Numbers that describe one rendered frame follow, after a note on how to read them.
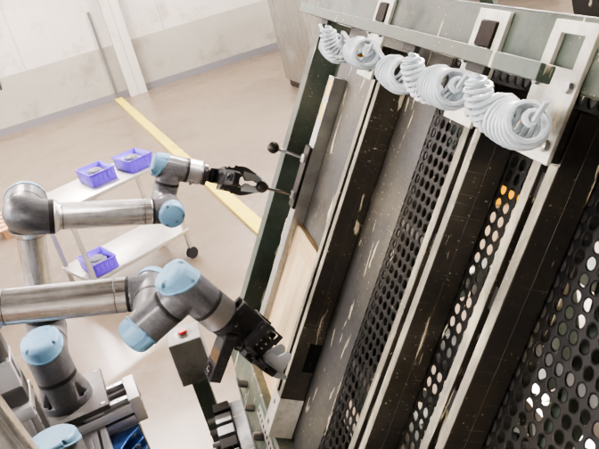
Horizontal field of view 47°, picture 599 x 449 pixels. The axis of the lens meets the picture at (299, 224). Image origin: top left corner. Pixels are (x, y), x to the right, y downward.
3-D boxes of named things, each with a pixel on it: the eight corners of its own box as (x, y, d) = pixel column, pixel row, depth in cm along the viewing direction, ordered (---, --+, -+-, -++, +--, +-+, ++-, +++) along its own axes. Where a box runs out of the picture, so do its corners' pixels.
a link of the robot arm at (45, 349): (35, 392, 195) (15, 354, 189) (35, 368, 207) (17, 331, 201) (76, 376, 198) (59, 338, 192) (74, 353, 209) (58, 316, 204)
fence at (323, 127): (259, 350, 234) (248, 348, 233) (341, 77, 207) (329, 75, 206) (262, 357, 229) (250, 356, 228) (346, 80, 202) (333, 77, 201)
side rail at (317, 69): (262, 317, 258) (234, 314, 255) (348, 26, 227) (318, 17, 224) (266, 325, 253) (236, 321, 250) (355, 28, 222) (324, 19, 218)
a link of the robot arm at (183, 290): (149, 276, 132) (181, 248, 131) (188, 308, 137) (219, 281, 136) (151, 298, 125) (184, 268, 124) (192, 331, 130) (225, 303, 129)
